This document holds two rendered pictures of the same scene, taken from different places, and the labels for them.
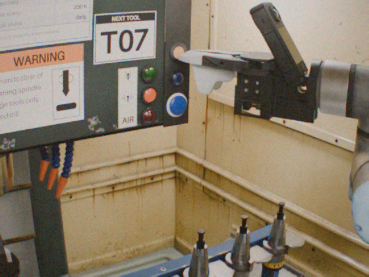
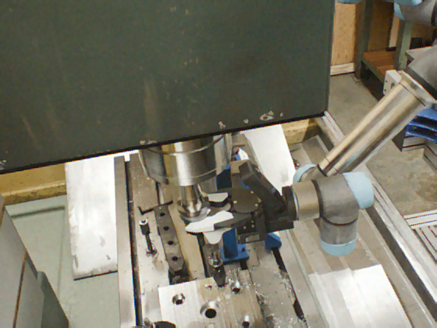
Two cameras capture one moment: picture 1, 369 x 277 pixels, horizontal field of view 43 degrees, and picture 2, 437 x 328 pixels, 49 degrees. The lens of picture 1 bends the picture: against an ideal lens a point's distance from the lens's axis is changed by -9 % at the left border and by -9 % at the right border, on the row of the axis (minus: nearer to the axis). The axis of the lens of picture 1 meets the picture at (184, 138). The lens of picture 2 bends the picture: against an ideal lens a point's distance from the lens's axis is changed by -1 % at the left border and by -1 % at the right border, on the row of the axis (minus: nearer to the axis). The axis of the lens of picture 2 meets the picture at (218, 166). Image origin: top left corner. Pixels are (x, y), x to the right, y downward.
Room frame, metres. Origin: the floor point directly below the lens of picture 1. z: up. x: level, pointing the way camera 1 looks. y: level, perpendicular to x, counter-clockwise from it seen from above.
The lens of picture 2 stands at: (0.37, 0.94, 1.96)
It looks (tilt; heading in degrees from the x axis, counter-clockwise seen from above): 39 degrees down; 298
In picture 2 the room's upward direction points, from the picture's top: 6 degrees counter-clockwise
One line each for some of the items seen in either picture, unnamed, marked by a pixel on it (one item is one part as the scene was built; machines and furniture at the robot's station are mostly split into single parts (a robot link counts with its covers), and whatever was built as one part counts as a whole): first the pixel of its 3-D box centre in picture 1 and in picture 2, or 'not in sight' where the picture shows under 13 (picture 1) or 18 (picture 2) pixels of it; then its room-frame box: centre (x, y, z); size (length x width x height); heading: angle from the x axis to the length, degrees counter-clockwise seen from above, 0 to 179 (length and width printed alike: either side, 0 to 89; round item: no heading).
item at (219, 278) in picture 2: not in sight; (217, 269); (0.78, 0.24, 0.97); 0.13 x 0.03 x 0.15; 125
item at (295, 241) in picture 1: (291, 240); not in sight; (1.01, -0.26, 1.21); 0.07 x 0.05 x 0.01; 35
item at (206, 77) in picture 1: (203, 73); not in sight; (0.70, -0.03, 1.66); 0.09 x 0.03 x 0.06; 66
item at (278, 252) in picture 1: (275, 247); not in sight; (0.98, -0.22, 1.21); 0.06 x 0.06 x 0.03
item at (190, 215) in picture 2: not in sight; (193, 206); (0.74, 0.37, 1.33); 0.06 x 0.06 x 0.03
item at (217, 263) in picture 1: (219, 270); not in sight; (0.88, -0.08, 1.21); 0.07 x 0.05 x 0.01; 35
